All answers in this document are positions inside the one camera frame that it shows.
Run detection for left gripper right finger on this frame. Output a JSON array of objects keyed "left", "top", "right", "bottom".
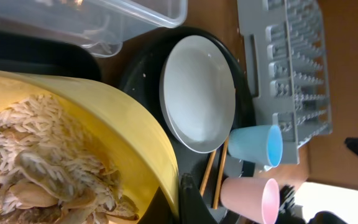
[{"left": 179, "top": 174, "right": 218, "bottom": 224}]

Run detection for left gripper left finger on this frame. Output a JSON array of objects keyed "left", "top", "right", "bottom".
[{"left": 138, "top": 188, "right": 175, "bottom": 224}]

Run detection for yellow bowl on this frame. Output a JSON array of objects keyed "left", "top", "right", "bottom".
[{"left": 0, "top": 71, "right": 179, "bottom": 220}]

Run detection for pink cup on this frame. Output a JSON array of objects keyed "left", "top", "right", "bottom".
[{"left": 220, "top": 177, "right": 280, "bottom": 224}]

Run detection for blue cup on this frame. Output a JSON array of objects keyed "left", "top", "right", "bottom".
[{"left": 228, "top": 125, "right": 283, "bottom": 167}]

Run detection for grey plate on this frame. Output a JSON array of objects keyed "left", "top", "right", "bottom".
[{"left": 159, "top": 35, "right": 236, "bottom": 154}]

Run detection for rice and peanut shells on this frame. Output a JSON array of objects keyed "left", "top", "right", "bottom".
[{"left": 0, "top": 95, "right": 139, "bottom": 223}]

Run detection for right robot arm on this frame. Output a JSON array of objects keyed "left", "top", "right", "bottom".
[{"left": 275, "top": 184, "right": 347, "bottom": 224}]

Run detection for grey dishwasher rack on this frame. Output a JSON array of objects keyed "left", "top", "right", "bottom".
[{"left": 237, "top": 0, "right": 333, "bottom": 164}]

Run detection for wooden chopstick left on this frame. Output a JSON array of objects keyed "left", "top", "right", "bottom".
[{"left": 200, "top": 151, "right": 216, "bottom": 196}]

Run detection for wooden chopstick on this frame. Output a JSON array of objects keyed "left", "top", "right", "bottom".
[
  {"left": 212, "top": 137, "right": 229, "bottom": 210},
  {"left": 200, "top": 151, "right": 216, "bottom": 196}
]

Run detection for wooden chopstick right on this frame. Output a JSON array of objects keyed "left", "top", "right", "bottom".
[{"left": 212, "top": 137, "right": 229, "bottom": 210}]

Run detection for clear plastic bin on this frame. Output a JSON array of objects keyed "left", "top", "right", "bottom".
[{"left": 0, "top": 0, "right": 188, "bottom": 58}]

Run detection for black rectangular tray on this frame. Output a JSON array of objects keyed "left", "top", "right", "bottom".
[{"left": 0, "top": 32, "right": 102, "bottom": 82}]

